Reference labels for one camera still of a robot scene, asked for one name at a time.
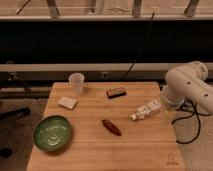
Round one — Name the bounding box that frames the translucent yellow stick end effector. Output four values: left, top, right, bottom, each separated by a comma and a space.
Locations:
163, 109, 175, 125

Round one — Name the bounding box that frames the red chili pepper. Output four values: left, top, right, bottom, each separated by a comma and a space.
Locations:
102, 120, 121, 136

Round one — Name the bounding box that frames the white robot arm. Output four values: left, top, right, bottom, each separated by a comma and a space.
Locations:
160, 61, 213, 114

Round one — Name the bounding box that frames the clear plastic cup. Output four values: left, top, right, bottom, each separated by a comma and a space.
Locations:
68, 73, 84, 94

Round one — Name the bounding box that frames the white sponge block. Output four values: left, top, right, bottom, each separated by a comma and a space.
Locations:
57, 97, 77, 110

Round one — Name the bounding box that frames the green ceramic bowl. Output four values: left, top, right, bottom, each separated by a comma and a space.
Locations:
33, 115, 72, 152

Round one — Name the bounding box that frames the black chair base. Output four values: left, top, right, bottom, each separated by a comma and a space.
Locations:
0, 107, 31, 158

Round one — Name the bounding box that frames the black cable on floor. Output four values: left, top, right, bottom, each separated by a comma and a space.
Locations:
171, 99, 212, 145

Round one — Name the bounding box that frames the black diagonal cable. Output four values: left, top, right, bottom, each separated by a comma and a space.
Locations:
119, 11, 156, 82

